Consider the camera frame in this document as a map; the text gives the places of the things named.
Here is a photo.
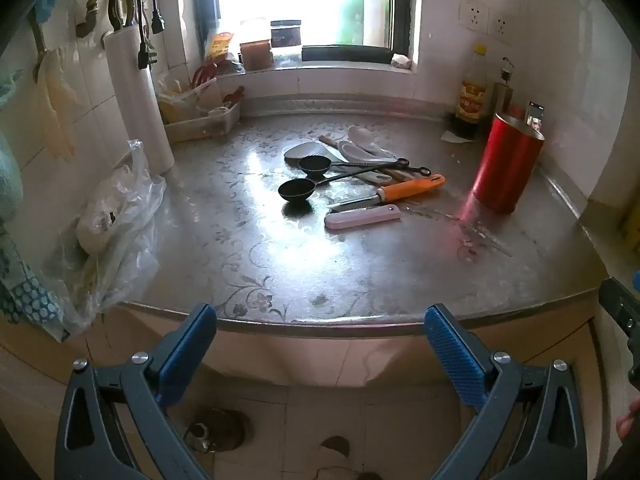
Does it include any smartphone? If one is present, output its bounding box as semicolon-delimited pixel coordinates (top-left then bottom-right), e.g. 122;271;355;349
526;101;546;133

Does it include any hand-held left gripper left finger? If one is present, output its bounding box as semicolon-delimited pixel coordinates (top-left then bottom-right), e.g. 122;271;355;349
55;302;218;480

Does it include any pale rubber glove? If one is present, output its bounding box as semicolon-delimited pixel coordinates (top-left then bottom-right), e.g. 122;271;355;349
32;45;76;163

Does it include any red plastic utensil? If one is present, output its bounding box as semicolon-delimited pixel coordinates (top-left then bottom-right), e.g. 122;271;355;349
192;62;218;88

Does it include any patterned bamboo stick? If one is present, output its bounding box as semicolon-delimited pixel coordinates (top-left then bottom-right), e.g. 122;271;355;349
318;135;418;182

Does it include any jar with brown contents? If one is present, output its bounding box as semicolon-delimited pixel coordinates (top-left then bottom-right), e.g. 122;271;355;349
239;19;275;68

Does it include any beige counter cabinet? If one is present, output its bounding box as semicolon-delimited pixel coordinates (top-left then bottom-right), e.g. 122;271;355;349
0;305;608;411

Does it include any black lidded jar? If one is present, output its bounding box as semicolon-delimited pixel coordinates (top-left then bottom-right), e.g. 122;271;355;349
270;20;303;50

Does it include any person's right hand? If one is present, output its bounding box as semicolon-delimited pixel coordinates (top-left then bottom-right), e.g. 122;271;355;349
616;407;640;442

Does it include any blue dotted cloth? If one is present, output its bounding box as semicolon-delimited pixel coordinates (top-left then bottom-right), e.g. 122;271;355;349
0;225;61;326

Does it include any clear plastic bag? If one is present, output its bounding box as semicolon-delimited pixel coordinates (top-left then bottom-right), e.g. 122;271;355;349
42;139;168;343

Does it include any grey dotted rice paddle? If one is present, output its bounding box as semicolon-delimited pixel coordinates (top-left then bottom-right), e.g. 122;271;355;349
283;141;393;183

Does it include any pink sheathed knife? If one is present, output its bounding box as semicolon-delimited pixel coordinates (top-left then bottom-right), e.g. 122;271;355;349
324;204;402;231

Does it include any white paper towel roll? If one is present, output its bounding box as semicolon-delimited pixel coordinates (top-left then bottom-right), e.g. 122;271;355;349
102;24;176;173

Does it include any black measuring spoon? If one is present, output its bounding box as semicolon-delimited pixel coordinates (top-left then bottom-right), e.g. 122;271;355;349
277;166;432;206
298;155;410;180

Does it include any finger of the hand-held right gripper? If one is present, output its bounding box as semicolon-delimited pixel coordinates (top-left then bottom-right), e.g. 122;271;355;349
598;270;640;391

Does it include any teal towel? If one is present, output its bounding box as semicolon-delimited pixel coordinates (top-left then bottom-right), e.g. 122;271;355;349
0;130;25;223

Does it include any orange handled steel peeler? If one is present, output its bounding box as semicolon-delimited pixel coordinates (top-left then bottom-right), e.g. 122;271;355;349
327;174;446;211

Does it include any dark flexible hose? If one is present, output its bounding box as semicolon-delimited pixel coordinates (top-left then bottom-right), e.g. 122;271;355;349
110;0;138;31

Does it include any clear plastic storage tray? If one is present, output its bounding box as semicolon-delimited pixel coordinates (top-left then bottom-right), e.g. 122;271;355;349
159;91;244;143

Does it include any yellow gas pipe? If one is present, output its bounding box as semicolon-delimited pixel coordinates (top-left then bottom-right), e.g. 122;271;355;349
75;0;131;38

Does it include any white wall socket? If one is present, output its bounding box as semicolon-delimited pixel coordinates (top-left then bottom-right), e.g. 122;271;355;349
487;10;513;45
459;0;491;30

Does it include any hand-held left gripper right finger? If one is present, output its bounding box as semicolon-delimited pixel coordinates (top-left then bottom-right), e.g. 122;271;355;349
424;304;586;480

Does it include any black window frame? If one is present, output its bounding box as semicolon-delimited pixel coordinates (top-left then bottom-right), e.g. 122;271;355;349
195;0;421;63

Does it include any steel oil dispenser bottle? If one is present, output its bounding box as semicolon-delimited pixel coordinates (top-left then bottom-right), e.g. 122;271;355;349
492;57;516;116

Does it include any red metal utensil holder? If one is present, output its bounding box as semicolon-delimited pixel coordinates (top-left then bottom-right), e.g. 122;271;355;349
472;112;546;213

